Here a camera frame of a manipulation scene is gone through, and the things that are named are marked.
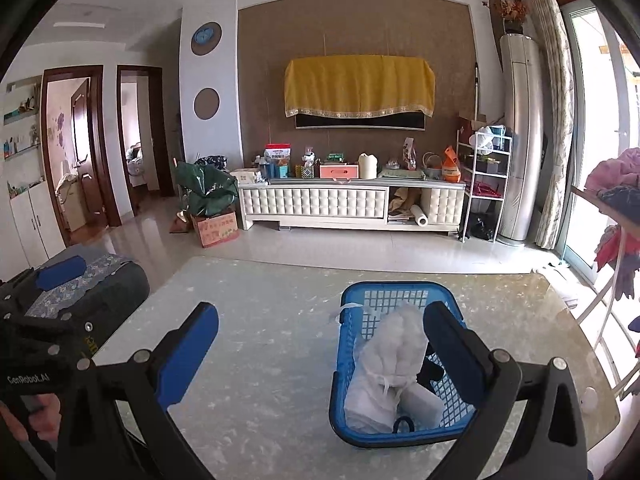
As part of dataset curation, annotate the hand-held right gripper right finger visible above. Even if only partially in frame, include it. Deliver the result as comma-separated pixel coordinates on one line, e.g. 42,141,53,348
422,301,589,480

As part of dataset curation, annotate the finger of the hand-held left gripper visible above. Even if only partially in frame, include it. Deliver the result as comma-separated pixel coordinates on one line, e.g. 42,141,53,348
9,255,87,295
25,305,98,357

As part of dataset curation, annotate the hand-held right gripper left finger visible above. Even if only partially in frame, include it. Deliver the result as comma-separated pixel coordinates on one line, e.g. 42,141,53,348
55,301,221,480

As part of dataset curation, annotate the white garment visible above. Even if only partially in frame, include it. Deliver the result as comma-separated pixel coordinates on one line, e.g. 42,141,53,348
344,304,446,435

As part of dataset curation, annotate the blue plastic basket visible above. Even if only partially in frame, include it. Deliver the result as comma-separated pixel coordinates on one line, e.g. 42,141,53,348
327,281,478,449

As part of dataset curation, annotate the person's left hand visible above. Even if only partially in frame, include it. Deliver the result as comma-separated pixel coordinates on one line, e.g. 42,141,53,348
27,393,64,444

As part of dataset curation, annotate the chair with grey cover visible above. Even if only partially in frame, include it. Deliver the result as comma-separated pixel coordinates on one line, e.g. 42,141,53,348
0,242,151,356

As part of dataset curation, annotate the brown wooden door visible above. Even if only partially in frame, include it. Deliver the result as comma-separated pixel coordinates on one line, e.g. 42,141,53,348
71,78,109,227

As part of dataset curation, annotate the cardboard box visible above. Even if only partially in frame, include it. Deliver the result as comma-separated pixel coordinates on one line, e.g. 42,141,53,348
191,211,239,248

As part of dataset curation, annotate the black bag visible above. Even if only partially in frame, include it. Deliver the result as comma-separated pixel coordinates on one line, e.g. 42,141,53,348
471,215,496,240

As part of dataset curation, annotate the green plastic bag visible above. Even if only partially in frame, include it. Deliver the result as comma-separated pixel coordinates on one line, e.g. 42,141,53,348
175,161,240,216

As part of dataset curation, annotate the white metal rack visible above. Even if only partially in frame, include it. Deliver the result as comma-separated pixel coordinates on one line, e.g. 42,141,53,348
456,127,513,243

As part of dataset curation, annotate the orange bag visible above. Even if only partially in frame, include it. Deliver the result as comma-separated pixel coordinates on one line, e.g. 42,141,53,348
442,146,462,183

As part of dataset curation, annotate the white tufted TV cabinet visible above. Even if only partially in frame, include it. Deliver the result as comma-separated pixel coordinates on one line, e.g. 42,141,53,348
237,177,467,235

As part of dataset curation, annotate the pink box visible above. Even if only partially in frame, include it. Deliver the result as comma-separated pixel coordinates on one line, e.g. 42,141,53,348
319,163,359,180

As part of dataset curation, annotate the red snack bag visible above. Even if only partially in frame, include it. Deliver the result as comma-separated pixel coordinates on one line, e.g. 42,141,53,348
263,144,292,166

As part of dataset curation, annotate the standing air conditioner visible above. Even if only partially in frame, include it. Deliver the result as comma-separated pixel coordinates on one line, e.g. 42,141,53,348
497,33,545,246

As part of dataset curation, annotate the clothes drying rack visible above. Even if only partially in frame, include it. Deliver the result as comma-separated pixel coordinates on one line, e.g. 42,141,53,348
570,147,640,361

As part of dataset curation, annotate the black television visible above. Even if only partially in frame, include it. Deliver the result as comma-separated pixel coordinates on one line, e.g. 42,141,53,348
295,112,427,132

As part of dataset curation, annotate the mop stick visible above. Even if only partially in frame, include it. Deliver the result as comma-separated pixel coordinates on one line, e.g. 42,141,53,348
472,62,484,126

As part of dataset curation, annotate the patterned curtain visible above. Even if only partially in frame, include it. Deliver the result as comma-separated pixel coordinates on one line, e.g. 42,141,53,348
522,0,576,251

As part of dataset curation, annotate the yellow cloth cover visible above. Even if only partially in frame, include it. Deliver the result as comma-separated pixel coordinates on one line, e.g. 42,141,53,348
283,55,436,118

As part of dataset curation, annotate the dried flower bunch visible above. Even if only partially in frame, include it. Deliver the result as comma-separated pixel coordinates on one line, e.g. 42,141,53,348
492,0,530,36

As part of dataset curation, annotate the white wall cabinet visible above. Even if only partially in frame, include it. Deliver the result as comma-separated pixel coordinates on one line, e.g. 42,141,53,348
0,77,66,271

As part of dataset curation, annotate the round wall panel blue plate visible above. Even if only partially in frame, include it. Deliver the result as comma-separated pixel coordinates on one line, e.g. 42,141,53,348
191,21,223,56

